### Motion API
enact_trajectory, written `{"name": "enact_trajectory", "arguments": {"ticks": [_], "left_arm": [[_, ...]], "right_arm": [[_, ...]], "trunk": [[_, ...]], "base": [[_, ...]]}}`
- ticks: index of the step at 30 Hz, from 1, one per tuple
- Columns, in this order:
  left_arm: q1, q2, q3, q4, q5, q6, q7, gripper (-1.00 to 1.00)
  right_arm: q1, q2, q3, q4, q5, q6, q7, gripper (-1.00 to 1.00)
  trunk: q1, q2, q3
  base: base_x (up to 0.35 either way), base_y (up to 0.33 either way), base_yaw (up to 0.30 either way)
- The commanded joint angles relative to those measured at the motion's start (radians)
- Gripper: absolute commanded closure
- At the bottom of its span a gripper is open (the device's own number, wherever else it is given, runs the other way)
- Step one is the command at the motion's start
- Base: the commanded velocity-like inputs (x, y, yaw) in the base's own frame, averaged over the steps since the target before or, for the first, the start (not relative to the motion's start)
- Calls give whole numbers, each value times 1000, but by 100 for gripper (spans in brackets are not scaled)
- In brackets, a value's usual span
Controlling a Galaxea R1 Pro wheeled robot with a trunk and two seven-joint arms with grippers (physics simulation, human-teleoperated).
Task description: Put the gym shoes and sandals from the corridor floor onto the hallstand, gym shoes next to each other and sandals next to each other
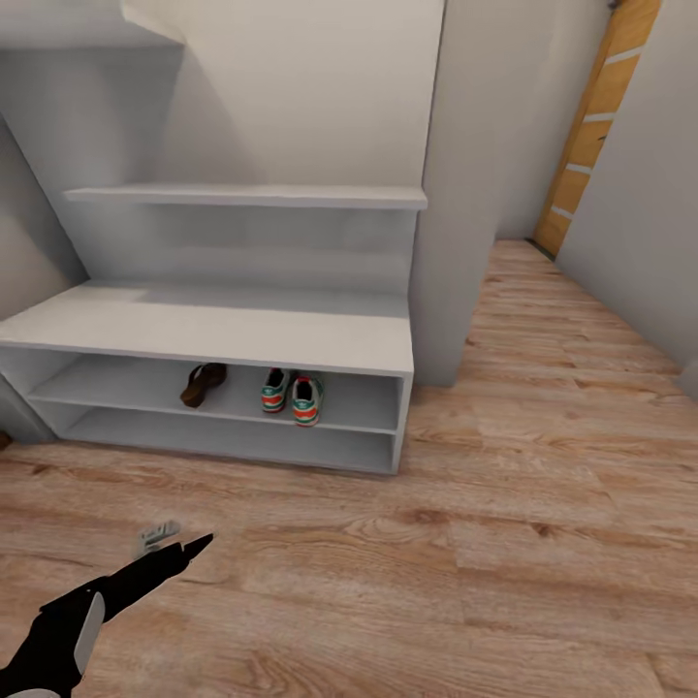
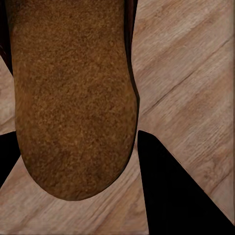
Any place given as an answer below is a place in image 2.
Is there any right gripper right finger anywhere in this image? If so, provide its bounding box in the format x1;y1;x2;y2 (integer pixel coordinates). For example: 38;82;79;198
137;130;235;235

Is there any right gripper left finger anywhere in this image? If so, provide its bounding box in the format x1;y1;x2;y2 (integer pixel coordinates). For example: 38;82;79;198
0;131;21;188

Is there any sandal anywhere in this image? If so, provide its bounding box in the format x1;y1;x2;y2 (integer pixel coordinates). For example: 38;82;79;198
0;0;140;201

